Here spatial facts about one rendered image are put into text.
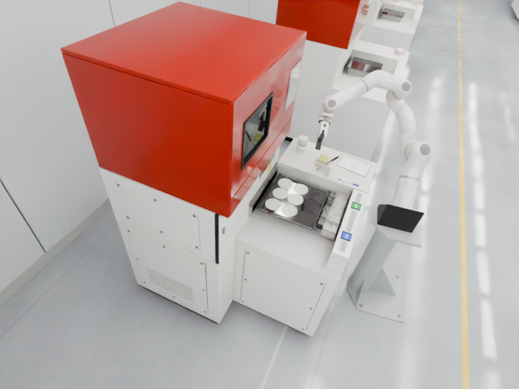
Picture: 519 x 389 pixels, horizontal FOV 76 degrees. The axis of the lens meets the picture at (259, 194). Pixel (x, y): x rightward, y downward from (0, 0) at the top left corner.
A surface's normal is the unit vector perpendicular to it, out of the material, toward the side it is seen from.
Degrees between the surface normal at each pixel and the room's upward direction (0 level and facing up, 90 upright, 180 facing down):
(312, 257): 0
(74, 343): 0
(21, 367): 0
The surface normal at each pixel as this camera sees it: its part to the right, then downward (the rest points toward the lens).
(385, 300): 0.08, -0.71
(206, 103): -0.40, 0.61
